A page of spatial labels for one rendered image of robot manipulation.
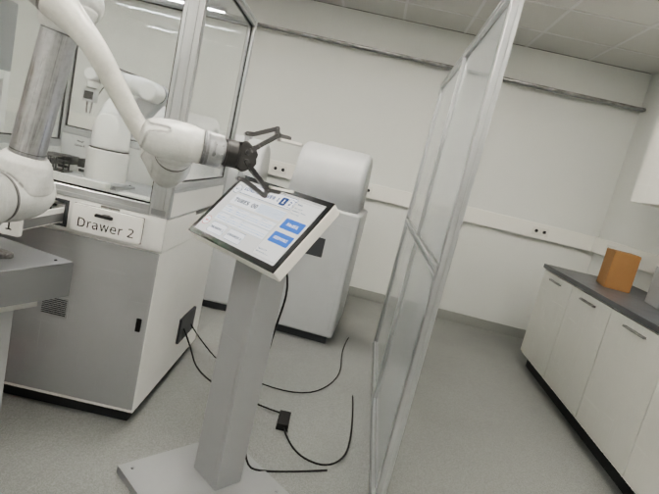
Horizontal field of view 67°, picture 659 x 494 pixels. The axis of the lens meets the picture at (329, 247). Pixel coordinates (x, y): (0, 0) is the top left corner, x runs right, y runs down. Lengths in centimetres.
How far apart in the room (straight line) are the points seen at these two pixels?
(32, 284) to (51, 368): 97
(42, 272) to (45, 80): 55
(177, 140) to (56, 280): 58
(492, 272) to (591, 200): 118
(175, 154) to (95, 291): 111
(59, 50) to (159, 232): 81
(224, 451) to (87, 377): 76
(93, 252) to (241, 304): 75
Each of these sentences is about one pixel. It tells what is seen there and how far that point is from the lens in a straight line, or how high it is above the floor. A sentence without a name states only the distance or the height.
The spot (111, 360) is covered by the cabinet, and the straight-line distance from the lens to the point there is 240.
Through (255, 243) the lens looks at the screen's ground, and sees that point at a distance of 166.
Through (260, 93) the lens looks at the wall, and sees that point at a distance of 535.
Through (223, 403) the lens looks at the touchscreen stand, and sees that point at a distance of 197.
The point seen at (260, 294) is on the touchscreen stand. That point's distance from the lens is 177.
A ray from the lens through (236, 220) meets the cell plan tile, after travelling 180.
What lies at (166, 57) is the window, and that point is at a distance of 218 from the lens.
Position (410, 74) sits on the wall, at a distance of 524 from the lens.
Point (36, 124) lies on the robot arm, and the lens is 173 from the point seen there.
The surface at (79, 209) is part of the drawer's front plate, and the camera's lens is 227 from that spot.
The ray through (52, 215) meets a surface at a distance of 225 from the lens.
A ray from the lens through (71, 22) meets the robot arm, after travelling 151.
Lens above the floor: 133
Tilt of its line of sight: 10 degrees down
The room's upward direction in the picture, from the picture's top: 13 degrees clockwise
